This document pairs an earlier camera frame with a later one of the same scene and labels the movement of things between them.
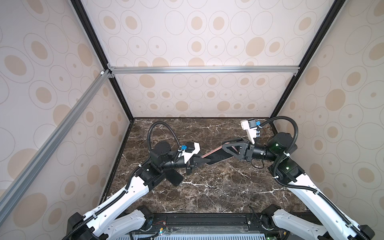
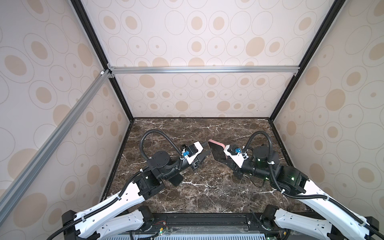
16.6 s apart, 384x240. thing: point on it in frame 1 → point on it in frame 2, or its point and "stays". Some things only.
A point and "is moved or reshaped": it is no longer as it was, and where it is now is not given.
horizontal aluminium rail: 205,69 stays
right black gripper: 245,150 → 232,165
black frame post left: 101,51 stays
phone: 217,155 is moved or reshaped
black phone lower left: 173,176 stays
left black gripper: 190,163 → 198,158
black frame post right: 323,33 stays
